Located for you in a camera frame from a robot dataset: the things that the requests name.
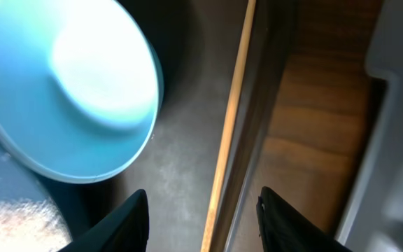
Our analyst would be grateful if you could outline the grey dishwasher rack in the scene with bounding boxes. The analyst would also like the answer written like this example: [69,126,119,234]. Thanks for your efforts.
[335,0,403,251]

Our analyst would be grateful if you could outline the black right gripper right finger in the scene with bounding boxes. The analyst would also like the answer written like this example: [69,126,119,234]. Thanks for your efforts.
[256,186,351,252]

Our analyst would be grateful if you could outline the dark blue plate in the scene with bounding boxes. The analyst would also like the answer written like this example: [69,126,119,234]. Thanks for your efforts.
[0,122,73,252]

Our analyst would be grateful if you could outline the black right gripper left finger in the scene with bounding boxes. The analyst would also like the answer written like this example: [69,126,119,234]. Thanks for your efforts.
[60,189,150,252]

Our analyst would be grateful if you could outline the light blue bowl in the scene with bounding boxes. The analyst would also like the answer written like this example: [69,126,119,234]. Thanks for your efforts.
[0,0,164,184]

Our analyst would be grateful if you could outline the brown serving tray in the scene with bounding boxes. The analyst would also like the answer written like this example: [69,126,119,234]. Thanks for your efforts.
[36,0,297,252]

